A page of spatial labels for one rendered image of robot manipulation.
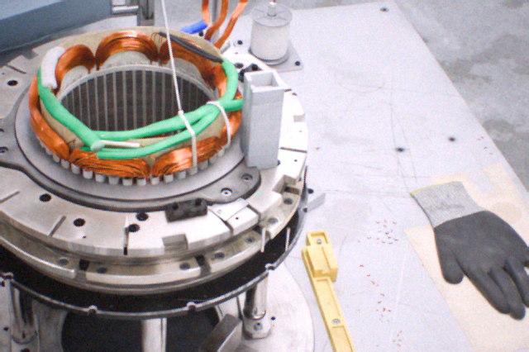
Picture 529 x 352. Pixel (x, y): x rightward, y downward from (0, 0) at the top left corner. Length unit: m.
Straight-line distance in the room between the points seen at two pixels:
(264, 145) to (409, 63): 0.75
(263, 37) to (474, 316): 0.55
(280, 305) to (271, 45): 0.49
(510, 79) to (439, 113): 1.50
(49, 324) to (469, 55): 2.10
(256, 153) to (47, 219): 0.19
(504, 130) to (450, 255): 1.55
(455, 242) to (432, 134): 0.23
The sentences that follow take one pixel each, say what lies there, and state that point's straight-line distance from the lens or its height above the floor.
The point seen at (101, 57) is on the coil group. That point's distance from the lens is 1.01.
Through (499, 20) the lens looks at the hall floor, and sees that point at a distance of 3.28.
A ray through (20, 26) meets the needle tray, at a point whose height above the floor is 1.05.
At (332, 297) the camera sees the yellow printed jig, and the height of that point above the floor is 0.79.
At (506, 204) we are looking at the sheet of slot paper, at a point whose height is 0.78.
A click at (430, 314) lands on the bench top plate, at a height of 0.78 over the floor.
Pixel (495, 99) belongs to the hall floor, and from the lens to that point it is 2.94.
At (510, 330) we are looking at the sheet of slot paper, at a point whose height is 0.78.
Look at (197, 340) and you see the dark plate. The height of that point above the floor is 0.78.
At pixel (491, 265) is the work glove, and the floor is 0.80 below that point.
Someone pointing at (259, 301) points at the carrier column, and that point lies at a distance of 1.15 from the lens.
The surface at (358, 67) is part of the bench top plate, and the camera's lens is 1.61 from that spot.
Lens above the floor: 1.71
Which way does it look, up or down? 42 degrees down
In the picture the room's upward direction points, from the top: 5 degrees clockwise
